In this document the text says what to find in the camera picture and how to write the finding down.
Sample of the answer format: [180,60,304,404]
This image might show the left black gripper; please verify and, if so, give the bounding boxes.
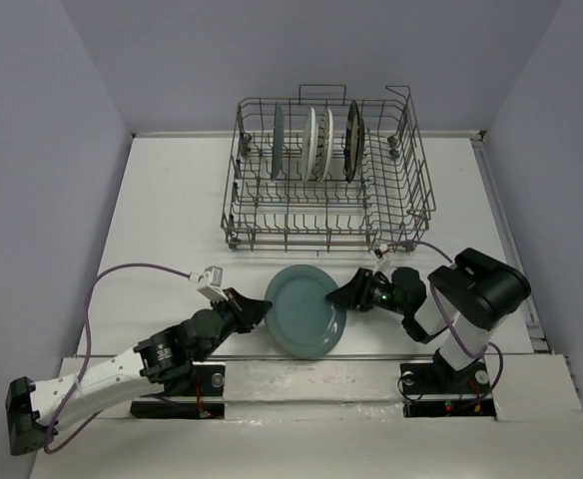
[210,286,272,343]

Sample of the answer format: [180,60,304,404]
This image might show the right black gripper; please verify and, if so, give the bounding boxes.
[324,267,407,315]

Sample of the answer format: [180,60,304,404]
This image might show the teal grey plate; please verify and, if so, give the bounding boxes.
[266,264,346,359]

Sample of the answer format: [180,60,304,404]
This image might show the watermelon pattern white plate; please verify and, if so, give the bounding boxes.
[300,107,317,182]

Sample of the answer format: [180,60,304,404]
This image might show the dark rimmed cream plate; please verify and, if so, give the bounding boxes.
[343,100,364,183]

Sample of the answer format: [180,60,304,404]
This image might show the blue floral white plate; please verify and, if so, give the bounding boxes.
[271,103,285,180]

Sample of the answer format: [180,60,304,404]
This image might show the blue striped white plate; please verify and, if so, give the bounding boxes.
[314,108,333,183]

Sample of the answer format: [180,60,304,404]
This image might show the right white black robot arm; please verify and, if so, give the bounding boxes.
[325,241,531,402]

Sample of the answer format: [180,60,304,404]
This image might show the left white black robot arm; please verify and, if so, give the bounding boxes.
[5,288,273,456]

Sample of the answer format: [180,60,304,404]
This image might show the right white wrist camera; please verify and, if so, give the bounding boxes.
[370,243,391,272]

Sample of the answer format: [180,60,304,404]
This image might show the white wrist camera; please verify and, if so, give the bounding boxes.
[189,265,227,303]
[370,243,391,272]

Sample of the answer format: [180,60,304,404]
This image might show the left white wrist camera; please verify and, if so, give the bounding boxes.
[189,265,227,303]

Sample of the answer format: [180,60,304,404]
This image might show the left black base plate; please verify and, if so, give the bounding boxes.
[129,362,226,420]

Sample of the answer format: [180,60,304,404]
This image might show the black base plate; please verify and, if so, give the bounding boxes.
[396,361,497,418]
[129,362,226,420]

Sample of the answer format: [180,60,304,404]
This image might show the grey wire dish rack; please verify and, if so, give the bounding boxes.
[221,84,436,252]

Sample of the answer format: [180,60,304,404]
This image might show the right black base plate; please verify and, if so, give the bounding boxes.
[396,361,497,418]

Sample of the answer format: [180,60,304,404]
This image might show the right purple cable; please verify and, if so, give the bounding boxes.
[385,239,505,415]

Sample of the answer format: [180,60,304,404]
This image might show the purple cable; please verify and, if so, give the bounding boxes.
[385,239,505,415]
[42,261,193,454]

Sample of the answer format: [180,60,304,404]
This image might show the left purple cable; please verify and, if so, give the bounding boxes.
[42,261,193,454]

